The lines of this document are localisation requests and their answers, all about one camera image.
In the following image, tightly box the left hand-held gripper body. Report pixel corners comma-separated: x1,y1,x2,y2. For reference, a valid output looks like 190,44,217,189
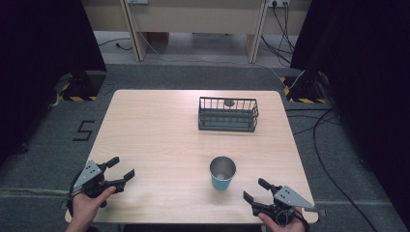
71,159,127,208

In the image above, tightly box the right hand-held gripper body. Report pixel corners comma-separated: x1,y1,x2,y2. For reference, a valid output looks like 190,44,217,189
250,185,316,227

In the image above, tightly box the person's right hand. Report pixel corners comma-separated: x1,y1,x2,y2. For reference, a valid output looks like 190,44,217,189
257,207,311,232

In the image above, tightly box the person's left hand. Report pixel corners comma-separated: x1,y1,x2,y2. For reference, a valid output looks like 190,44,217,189
69,186,118,228

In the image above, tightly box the blue cup with metal inside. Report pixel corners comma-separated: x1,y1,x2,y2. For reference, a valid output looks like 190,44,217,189
209,156,237,191

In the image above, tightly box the black stand base striped tape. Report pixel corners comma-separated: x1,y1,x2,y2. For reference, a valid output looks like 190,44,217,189
58,71,108,102
279,71,329,104

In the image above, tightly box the black curtain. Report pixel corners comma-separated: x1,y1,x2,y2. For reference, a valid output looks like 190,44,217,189
0,0,108,165
289,0,410,224

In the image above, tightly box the beige wooden desk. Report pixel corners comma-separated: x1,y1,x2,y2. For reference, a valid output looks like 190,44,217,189
80,0,312,64

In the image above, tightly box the white power strip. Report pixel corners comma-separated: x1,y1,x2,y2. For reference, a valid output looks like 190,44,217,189
268,0,291,9

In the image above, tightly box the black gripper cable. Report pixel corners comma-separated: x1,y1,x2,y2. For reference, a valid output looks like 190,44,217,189
65,170,85,218
275,208,311,232

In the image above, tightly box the long black floor cable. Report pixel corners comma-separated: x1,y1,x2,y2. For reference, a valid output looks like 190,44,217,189
311,107,379,232

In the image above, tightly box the dark grey wire basket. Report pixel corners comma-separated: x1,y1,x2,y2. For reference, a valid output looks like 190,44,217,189
197,96,260,133

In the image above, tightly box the black floor cable with plug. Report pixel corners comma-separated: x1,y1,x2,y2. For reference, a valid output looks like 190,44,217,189
97,37,134,52

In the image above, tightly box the bundle of black cables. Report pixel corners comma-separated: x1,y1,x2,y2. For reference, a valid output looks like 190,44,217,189
260,3,297,66

